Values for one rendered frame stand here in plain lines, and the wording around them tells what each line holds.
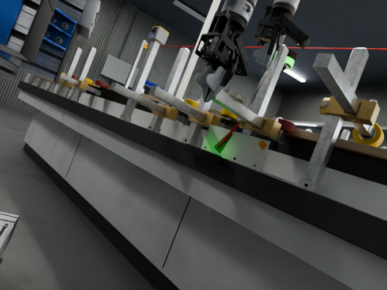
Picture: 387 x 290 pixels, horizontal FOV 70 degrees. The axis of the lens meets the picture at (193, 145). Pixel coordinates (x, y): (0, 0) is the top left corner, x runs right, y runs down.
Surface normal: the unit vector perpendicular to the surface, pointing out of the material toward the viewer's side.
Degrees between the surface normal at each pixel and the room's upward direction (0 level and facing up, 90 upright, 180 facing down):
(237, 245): 90
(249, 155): 90
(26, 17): 90
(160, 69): 90
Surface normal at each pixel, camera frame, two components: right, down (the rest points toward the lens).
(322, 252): -0.64, -0.26
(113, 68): 0.36, 0.13
